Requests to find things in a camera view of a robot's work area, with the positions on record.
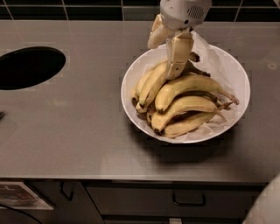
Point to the small left yellow banana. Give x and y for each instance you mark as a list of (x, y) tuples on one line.
[(136, 91)]

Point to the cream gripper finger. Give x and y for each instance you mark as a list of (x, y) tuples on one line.
[(159, 33), (178, 52)]

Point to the black drawer handle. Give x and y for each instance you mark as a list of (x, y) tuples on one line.
[(188, 199)]

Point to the round black sink hole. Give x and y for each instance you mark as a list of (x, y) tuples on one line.
[(30, 66)]

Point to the black cabinet door handle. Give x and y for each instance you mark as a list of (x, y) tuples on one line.
[(66, 189)]

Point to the grey cabinet door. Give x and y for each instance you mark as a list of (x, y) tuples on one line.
[(81, 210)]

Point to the white rounded gripper body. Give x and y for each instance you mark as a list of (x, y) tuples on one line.
[(183, 14)]

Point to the white bowl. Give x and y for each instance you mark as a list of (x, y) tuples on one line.
[(139, 67)]

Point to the grey drawer front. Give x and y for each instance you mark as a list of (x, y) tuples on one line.
[(158, 202)]

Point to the paper label on cabinet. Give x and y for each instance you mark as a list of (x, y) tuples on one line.
[(21, 196)]

